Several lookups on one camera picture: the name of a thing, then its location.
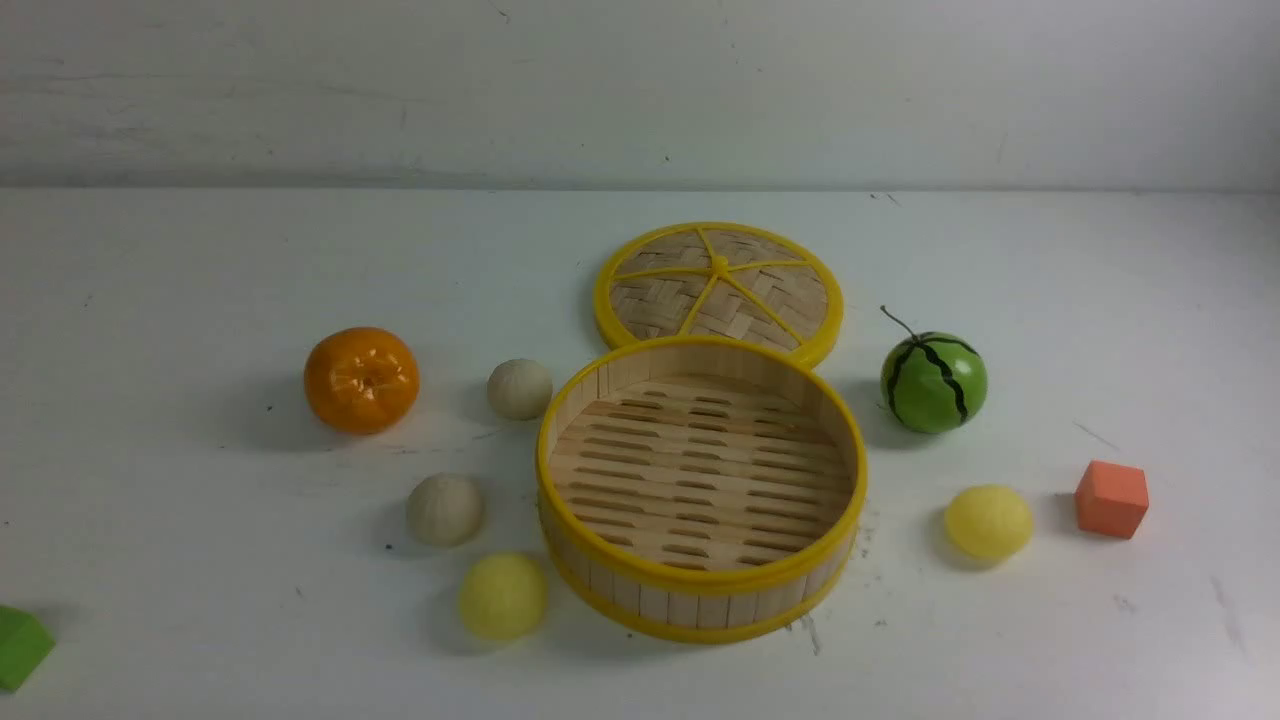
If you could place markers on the woven bamboo steamer lid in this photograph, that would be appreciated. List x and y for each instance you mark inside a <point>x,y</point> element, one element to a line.
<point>724,280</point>

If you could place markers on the white bun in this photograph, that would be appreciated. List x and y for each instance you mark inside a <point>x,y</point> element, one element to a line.
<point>445,510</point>
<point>519,389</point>

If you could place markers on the bamboo steamer tray yellow rim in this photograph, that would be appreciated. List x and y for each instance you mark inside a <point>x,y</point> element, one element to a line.
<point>699,489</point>

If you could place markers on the orange foam cube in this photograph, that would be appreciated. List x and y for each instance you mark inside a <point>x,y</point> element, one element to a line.
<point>1111,499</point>

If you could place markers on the orange plastic tangerine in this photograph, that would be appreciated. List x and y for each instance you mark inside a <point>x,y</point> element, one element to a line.
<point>361,380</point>

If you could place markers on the green foam block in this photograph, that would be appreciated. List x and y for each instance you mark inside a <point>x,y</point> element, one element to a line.
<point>25,643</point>

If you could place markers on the green toy watermelon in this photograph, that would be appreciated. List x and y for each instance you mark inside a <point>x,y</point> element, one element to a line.
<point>933,382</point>

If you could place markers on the yellow bun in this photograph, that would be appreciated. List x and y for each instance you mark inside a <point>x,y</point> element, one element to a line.
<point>989,523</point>
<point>503,597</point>

